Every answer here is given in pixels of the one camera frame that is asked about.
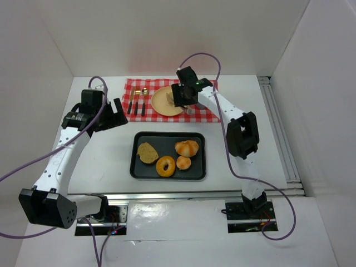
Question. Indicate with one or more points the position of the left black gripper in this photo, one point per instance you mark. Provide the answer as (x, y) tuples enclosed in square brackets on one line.
[(112, 116)]

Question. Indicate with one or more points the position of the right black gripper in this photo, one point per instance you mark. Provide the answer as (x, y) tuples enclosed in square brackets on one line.
[(181, 100)]

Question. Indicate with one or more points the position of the small round tan muffin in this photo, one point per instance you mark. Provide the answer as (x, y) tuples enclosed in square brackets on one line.
[(169, 97)]

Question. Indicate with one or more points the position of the silver metal tongs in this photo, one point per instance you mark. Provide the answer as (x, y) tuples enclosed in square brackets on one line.
[(187, 109)]

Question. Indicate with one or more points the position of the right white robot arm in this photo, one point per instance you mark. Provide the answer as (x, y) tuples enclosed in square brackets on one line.
[(240, 131)]

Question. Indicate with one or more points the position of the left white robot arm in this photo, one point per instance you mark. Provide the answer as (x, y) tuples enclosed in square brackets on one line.
[(47, 202)]

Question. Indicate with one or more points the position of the flat brown speckled bread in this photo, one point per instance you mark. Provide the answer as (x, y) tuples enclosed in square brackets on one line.
[(147, 153)]

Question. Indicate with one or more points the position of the blue cup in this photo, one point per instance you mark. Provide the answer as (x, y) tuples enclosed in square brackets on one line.
[(200, 106)]

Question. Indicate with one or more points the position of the yellow plate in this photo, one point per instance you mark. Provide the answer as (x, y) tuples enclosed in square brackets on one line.
[(161, 105)]

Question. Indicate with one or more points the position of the red checkered cloth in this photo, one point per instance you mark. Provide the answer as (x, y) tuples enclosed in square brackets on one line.
[(151, 115)]

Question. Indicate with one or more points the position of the black tray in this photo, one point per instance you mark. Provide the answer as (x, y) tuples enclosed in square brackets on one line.
[(163, 143)]

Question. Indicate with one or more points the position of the large swirled orange bun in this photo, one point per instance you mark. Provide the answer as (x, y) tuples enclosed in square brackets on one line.
[(188, 148)]

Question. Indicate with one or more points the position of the small round orange bun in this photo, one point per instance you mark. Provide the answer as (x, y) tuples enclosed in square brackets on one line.
[(183, 163)]

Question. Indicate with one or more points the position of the gold knife black handle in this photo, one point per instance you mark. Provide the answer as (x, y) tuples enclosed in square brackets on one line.
[(131, 100)]

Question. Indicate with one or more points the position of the gold fork black handle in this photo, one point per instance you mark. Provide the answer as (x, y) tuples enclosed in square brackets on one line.
[(137, 95)]

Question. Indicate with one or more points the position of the gold spoon black handle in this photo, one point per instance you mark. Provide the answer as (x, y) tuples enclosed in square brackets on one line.
[(145, 93)]

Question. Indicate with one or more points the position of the orange ring donut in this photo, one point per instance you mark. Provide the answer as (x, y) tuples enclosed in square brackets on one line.
[(165, 166)]

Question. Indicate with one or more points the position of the aluminium front rail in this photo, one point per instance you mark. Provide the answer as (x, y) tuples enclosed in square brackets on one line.
[(175, 195)]

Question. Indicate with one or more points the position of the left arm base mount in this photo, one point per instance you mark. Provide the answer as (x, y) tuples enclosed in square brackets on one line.
[(114, 221)]

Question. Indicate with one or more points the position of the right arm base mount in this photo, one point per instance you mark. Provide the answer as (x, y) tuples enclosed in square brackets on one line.
[(239, 221)]

